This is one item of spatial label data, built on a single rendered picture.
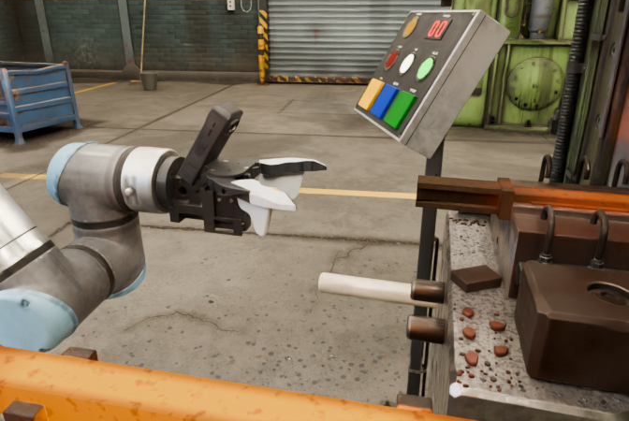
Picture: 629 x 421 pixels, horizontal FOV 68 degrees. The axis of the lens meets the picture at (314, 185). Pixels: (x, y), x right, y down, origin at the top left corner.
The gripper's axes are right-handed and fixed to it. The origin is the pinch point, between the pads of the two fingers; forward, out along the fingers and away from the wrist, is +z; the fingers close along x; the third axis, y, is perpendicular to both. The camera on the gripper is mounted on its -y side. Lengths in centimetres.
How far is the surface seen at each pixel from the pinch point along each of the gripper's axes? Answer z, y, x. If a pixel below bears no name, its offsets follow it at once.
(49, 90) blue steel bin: -371, 55, -351
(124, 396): -1.8, 0.7, 35.9
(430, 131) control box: 13.2, 2.1, -39.2
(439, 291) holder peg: 16.1, 12.1, 2.1
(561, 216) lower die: 27.5, 0.7, 2.8
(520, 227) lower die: 23.0, 0.7, 6.8
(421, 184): 12.9, -1.1, 1.5
